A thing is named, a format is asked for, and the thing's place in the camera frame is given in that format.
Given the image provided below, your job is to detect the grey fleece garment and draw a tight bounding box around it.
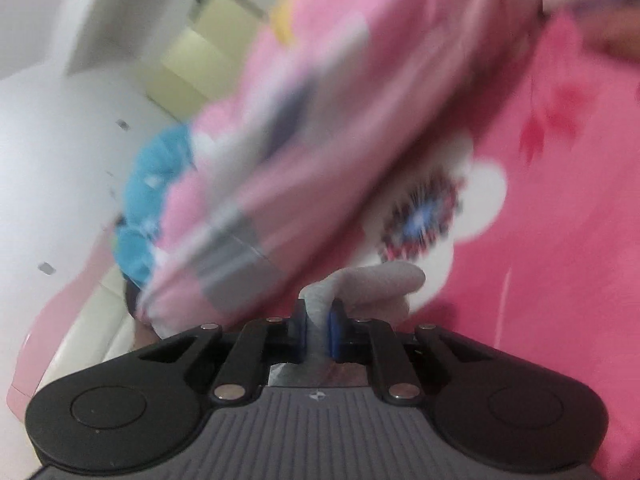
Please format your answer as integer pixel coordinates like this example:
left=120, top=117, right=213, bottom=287
left=268, top=261, right=425, bottom=389

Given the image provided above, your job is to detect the blue patterned pillow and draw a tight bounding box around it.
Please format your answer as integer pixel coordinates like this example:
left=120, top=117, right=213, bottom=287
left=113, top=124, right=192, bottom=288

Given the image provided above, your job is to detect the pink patterned quilt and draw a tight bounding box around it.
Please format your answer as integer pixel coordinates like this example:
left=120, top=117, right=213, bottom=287
left=132, top=0, right=540, bottom=337

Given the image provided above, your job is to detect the pink padded headboard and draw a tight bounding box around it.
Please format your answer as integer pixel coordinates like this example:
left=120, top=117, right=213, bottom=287
left=6, top=229, right=134, bottom=420

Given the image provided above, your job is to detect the cream yellow wardrobe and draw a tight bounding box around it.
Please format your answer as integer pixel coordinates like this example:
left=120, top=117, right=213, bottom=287
left=145, top=0, right=265, bottom=122

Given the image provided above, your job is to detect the pink floral bed sheet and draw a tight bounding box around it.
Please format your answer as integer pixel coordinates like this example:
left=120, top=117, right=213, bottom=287
left=349, top=14, right=639, bottom=479

